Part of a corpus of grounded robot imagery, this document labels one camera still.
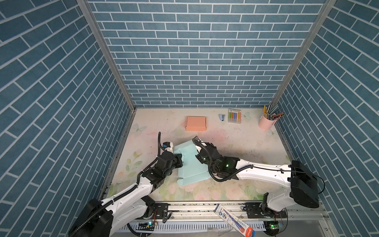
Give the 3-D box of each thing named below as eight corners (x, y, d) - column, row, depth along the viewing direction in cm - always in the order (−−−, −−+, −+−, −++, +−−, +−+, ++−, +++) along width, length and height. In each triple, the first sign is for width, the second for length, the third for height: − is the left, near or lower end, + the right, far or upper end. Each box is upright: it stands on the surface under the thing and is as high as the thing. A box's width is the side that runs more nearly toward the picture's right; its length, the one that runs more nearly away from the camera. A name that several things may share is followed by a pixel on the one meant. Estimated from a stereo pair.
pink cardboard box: (186, 131, 109) (185, 127, 105) (186, 119, 116) (186, 115, 112) (206, 131, 109) (206, 127, 105) (205, 119, 116) (205, 115, 112)
